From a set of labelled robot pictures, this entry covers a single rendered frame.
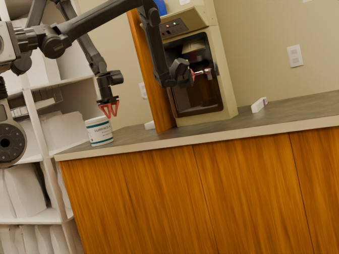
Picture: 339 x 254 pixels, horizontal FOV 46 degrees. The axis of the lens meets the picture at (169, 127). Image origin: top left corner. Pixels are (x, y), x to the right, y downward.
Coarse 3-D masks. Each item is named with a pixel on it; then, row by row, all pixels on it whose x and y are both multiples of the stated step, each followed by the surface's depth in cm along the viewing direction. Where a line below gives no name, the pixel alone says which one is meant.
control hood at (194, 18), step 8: (192, 8) 186; (200, 8) 191; (168, 16) 194; (176, 16) 193; (184, 16) 192; (192, 16) 191; (200, 16) 190; (192, 24) 195; (200, 24) 194; (208, 24) 196; (184, 32) 201
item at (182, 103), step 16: (176, 48) 206; (192, 48) 201; (208, 48) 195; (192, 64) 203; (208, 64) 198; (208, 80) 200; (176, 96) 214; (192, 96) 208; (208, 96) 202; (192, 112) 210; (208, 112) 205
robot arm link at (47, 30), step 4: (36, 28) 132; (40, 28) 132; (44, 28) 135; (48, 28) 135; (36, 32) 130; (40, 32) 131; (44, 32) 131; (48, 32) 133; (52, 32) 134; (40, 36) 131; (44, 36) 131; (40, 40) 132
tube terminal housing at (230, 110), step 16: (176, 0) 202; (192, 0) 198; (208, 0) 200; (208, 16) 197; (192, 32) 202; (208, 32) 197; (224, 64) 205; (224, 80) 203; (224, 96) 201; (224, 112) 203
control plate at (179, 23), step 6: (180, 18) 193; (162, 24) 199; (168, 24) 198; (174, 24) 198; (180, 24) 197; (162, 30) 203; (168, 30) 202; (174, 30) 201; (180, 30) 200; (186, 30) 199; (162, 36) 207
